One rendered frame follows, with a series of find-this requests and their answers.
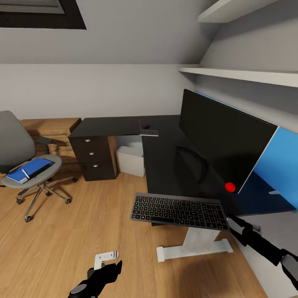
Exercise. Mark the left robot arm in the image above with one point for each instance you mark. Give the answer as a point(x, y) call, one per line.
point(98, 276)

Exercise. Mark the keyboard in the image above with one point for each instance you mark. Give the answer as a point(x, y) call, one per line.
point(179, 211)

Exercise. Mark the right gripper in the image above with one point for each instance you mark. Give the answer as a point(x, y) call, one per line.
point(249, 237)

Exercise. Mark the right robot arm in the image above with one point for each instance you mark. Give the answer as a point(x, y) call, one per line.
point(252, 236)

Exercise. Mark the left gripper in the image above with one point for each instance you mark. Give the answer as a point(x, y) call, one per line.
point(107, 274)

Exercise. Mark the folder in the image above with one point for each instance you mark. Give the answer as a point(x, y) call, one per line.
point(29, 170)

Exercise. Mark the monitor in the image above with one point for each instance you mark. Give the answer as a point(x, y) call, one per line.
point(230, 140)

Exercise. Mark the swivel chair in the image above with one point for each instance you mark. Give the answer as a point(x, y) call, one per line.
point(17, 147)

